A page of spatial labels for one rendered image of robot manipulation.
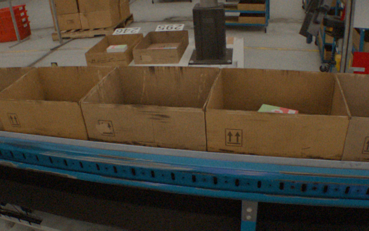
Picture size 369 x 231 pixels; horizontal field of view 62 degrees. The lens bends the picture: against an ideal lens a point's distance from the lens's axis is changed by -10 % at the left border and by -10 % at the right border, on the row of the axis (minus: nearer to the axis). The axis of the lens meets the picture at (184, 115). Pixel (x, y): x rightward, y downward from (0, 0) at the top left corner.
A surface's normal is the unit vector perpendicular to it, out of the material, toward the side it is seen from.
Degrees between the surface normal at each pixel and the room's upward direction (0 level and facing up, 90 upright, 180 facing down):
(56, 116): 90
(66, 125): 90
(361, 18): 90
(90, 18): 91
